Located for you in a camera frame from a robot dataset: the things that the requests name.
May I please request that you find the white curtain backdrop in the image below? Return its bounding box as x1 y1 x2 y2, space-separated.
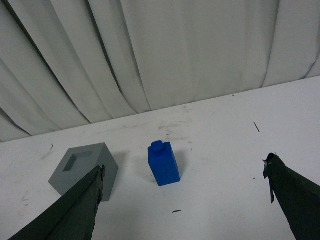
0 0 320 142

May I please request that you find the gray hexagonal base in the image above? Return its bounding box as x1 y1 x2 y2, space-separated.
48 143 119 202

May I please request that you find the blue block with stud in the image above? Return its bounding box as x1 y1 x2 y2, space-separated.
148 140 181 187

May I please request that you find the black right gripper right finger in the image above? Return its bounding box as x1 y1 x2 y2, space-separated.
263 153 320 240

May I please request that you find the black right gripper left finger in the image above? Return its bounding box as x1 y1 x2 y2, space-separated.
11 166 106 240

